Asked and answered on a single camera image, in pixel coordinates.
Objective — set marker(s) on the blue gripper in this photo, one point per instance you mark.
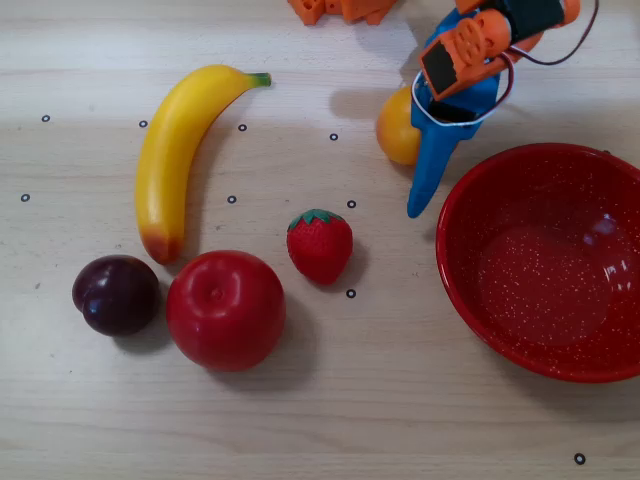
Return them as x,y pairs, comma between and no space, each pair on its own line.
434,142

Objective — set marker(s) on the orange robot base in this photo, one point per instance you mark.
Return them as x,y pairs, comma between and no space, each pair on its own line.
350,9

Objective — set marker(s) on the red toy strawberry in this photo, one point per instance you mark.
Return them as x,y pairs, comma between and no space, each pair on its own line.
320,247

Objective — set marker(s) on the yellow toy banana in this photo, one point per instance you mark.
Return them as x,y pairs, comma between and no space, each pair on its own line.
170,150

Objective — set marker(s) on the red speckled bowl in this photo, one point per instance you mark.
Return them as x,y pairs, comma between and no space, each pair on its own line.
540,280

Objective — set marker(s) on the dark purple toy plum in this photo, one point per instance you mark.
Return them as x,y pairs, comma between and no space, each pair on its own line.
116,295

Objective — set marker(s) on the yellow-orange toy peach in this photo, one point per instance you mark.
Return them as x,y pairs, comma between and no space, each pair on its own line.
395,130

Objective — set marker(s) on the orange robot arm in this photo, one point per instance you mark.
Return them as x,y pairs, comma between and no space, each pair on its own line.
472,45

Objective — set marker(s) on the red toy apple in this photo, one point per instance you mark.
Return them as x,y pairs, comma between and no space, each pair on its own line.
225,310

